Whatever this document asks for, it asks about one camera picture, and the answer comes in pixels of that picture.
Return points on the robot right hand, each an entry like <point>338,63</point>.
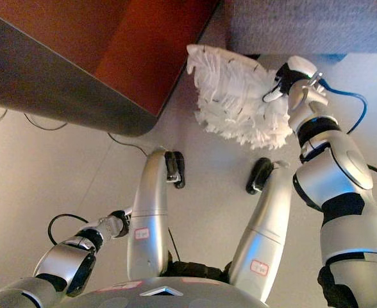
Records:
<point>288,78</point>

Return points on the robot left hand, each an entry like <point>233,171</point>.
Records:
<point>121,222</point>

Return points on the white fringed throw pillow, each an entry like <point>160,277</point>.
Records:
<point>233,96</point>

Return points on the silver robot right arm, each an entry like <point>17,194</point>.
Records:
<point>336,179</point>

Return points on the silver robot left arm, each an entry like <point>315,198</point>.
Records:
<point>63,260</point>

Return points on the silver robot left leg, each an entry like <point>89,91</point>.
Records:
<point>147,208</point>

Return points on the silver robot leg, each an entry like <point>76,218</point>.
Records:
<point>147,208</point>
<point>265,224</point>

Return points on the grey fabric armchair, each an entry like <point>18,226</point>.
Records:
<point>304,25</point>

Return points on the black robot left foot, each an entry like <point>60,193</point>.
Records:
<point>177,167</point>

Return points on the black robot foot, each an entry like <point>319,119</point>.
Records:
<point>177,167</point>
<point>259,173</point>

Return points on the grey robot torso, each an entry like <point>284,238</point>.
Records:
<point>163,298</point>

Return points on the black robot right foot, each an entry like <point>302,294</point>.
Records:
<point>259,173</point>

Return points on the silver robot right leg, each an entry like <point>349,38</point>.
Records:
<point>265,224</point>

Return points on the dark wooden desk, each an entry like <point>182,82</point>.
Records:
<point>79,80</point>

